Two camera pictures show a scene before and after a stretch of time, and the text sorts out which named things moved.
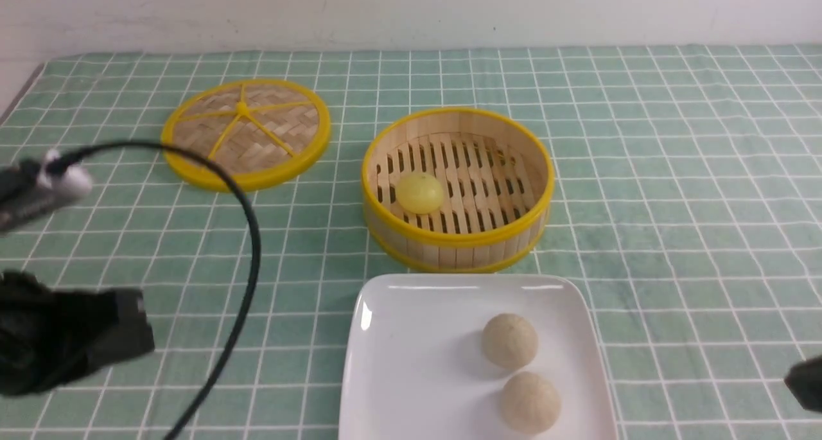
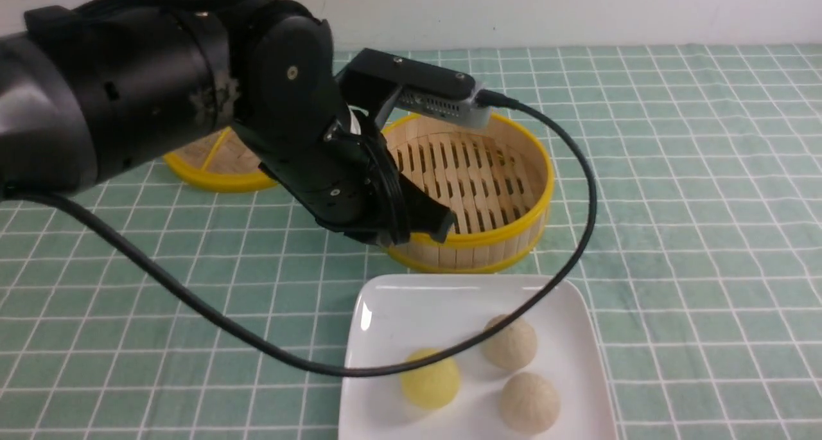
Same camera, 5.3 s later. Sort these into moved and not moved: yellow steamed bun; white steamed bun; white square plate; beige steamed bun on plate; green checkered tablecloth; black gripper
Moved: yellow steamed bun; black gripper
Not moved: green checkered tablecloth; beige steamed bun on plate; white square plate; white steamed bun
